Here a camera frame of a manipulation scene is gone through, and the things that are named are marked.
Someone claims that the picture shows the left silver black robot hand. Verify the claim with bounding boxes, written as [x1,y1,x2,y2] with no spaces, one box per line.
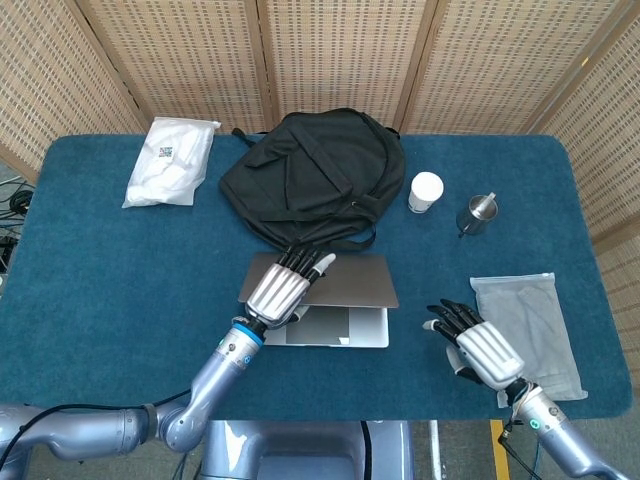
[246,245,337,330]

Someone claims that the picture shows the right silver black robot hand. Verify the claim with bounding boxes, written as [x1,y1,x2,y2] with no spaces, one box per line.
[423,298,526,391]

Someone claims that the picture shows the silver laptop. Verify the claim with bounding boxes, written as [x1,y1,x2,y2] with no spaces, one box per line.
[236,252,400,350]

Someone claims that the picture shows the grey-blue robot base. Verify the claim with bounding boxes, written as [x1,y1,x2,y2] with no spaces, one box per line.
[197,419,416,480]

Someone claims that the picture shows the grey clothing in zip bag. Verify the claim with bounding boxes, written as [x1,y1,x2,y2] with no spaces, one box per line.
[468,271,590,403]

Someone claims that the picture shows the yellow floor tape strip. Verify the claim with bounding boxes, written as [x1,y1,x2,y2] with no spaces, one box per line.
[489,420,512,480]

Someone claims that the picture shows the black backpack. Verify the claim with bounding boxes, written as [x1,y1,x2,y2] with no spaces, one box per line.
[218,108,407,256]

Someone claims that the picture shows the blue felt table cover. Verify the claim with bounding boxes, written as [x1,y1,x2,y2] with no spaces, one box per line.
[0,133,634,421]

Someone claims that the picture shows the stainless steel cup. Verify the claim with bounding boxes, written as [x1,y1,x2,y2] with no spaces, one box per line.
[455,193,500,239]

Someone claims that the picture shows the white clothing in plastic bag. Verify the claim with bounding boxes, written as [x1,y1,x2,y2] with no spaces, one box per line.
[121,116,222,210]

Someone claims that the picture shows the white paper cup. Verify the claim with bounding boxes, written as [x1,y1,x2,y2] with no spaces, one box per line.
[407,171,445,215]

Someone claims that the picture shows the woven bamboo folding screen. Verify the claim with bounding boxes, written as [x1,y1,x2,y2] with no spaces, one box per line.
[0,0,640,326]

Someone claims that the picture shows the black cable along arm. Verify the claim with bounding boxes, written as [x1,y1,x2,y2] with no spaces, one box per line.
[0,402,154,451]

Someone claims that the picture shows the black floor cables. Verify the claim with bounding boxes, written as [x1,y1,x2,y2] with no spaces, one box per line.
[0,179,36,281]

